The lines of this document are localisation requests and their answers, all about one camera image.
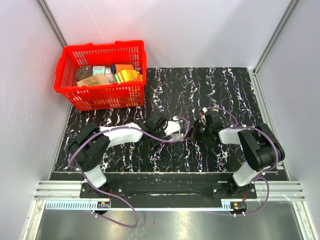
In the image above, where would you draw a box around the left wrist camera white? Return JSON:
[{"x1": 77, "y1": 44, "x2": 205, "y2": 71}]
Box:
[{"x1": 163, "y1": 116, "x2": 181, "y2": 135}]

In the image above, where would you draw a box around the black marble pattern mat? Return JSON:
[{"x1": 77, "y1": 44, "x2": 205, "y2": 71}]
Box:
[{"x1": 53, "y1": 67, "x2": 263, "y2": 173}]

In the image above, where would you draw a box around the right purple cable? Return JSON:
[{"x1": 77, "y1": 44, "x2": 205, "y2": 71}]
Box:
[{"x1": 206, "y1": 106, "x2": 280, "y2": 216}]

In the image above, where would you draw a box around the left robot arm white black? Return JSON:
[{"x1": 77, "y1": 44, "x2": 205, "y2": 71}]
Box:
[{"x1": 67, "y1": 113, "x2": 168, "y2": 198}]

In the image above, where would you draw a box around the staple box red white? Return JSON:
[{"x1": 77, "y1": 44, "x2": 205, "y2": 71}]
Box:
[{"x1": 170, "y1": 133, "x2": 184, "y2": 141}]

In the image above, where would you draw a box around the pink white small box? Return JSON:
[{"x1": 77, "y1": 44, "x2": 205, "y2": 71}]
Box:
[{"x1": 105, "y1": 67, "x2": 115, "y2": 82}]

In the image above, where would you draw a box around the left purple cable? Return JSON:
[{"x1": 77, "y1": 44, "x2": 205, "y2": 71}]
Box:
[{"x1": 67, "y1": 116, "x2": 190, "y2": 228}]

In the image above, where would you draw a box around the brown round cookie pack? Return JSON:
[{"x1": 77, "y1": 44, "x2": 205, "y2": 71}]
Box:
[{"x1": 74, "y1": 65, "x2": 93, "y2": 82}]

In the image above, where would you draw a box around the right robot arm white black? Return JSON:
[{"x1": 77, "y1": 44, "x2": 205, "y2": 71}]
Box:
[{"x1": 185, "y1": 108, "x2": 285, "y2": 198}]

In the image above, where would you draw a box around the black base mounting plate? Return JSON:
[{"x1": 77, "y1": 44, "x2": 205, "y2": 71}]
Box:
[{"x1": 74, "y1": 172, "x2": 258, "y2": 210}]

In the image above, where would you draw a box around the orange can blue lid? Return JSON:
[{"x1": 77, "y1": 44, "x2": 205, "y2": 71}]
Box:
[{"x1": 110, "y1": 64, "x2": 135, "y2": 75}]

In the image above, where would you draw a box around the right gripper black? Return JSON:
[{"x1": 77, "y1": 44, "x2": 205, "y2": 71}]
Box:
[{"x1": 182, "y1": 119, "x2": 212, "y2": 143}]

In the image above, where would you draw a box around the brown cardboard packet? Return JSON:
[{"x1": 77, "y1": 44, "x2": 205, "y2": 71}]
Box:
[{"x1": 77, "y1": 73, "x2": 110, "y2": 87}]

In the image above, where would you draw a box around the teal small box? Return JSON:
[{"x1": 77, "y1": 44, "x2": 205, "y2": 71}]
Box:
[{"x1": 92, "y1": 65, "x2": 106, "y2": 76}]

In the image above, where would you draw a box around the yellow orange snack box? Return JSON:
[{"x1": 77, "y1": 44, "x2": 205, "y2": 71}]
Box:
[{"x1": 114, "y1": 69, "x2": 143, "y2": 83}]

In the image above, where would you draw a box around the purple cable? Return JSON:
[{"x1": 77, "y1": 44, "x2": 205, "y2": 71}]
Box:
[
  {"x1": 67, "y1": 116, "x2": 190, "y2": 228},
  {"x1": 206, "y1": 106, "x2": 280, "y2": 216}
]

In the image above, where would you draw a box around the red plastic shopping basket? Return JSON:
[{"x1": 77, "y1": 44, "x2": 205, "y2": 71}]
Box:
[{"x1": 53, "y1": 40, "x2": 148, "y2": 112}]

